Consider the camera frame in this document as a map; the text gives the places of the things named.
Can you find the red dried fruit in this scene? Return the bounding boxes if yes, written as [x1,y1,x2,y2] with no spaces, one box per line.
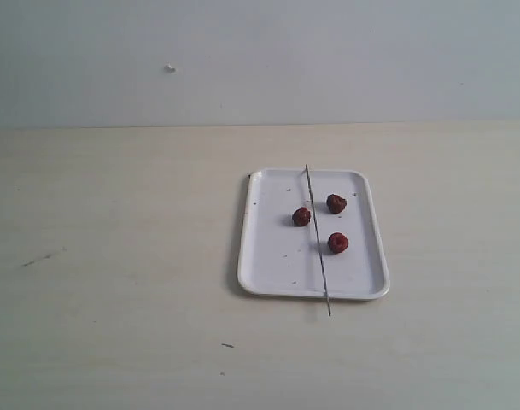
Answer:
[327,232,349,255]
[292,207,311,226]
[326,194,347,214]

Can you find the thin metal skewer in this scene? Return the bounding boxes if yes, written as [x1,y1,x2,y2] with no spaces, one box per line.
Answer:
[305,164,332,318]

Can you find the white rectangular plastic tray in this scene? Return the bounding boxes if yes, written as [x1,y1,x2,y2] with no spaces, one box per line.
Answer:
[237,168,390,301]

